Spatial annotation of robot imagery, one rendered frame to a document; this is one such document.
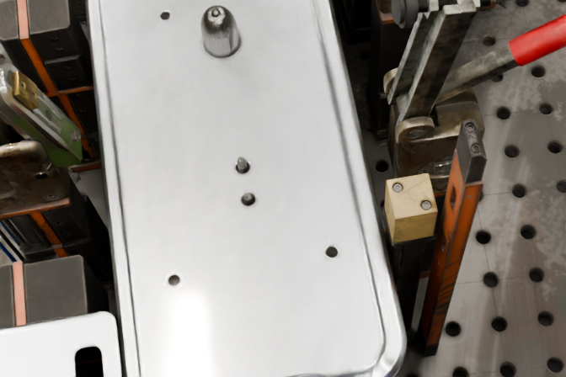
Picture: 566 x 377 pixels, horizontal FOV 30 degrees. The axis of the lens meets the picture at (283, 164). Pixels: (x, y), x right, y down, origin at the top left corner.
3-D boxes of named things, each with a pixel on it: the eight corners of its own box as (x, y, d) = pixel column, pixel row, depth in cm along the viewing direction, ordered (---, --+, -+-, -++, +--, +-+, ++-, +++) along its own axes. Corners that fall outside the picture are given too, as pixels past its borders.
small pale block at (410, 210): (375, 315, 114) (384, 178, 81) (407, 310, 114) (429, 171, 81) (381, 347, 113) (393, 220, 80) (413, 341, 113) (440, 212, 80)
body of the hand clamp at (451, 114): (379, 234, 118) (389, 81, 86) (439, 223, 118) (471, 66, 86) (390, 284, 116) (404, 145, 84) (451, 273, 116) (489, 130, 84)
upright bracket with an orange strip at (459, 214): (417, 331, 113) (460, 119, 68) (429, 328, 113) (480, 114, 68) (423, 357, 112) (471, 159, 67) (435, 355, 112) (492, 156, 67)
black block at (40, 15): (52, 130, 126) (-28, -8, 100) (141, 114, 127) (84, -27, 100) (57, 191, 123) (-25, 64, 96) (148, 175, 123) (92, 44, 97)
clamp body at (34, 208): (26, 236, 121) (-89, 90, 89) (127, 218, 121) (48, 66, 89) (31, 311, 117) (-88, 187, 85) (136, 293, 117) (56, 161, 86)
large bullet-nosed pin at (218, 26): (204, 39, 97) (194, -1, 91) (238, 33, 97) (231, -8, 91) (209, 68, 95) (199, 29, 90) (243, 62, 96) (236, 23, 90)
